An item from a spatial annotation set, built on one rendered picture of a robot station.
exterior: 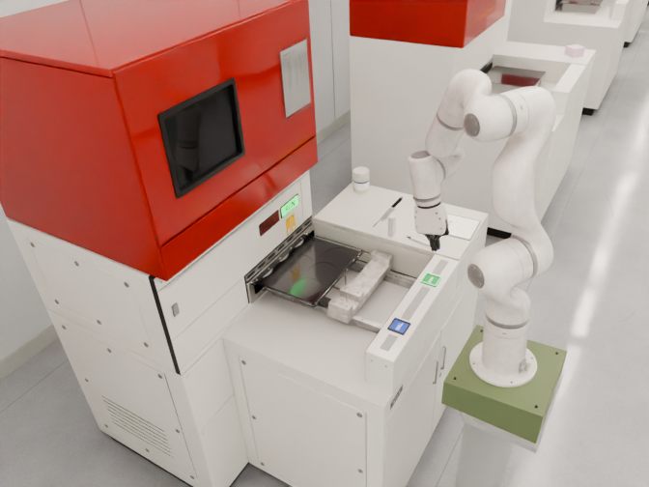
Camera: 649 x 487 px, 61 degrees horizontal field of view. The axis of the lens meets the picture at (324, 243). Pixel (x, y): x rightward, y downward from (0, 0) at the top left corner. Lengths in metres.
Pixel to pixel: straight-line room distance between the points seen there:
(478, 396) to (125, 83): 1.22
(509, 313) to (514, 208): 0.30
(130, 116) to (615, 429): 2.42
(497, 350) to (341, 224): 0.87
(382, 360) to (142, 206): 0.81
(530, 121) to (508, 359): 0.67
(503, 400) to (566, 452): 1.16
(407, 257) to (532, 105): 0.96
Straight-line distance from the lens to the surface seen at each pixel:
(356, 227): 2.20
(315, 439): 2.08
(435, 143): 1.58
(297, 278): 2.06
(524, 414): 1.66
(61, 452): 2.96
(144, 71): 1.41
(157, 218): 1.51
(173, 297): 1.72
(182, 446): 2.31
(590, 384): 3.09
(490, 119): 1.29
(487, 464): 2.01
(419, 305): 1.85
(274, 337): 1.95
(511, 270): 1.45
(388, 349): 1.71
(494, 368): 1.70
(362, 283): 2.05
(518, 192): 1.40
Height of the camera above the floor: 2.18
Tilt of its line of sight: 35 degrees down
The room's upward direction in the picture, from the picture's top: 3 degrees counter-clockwise
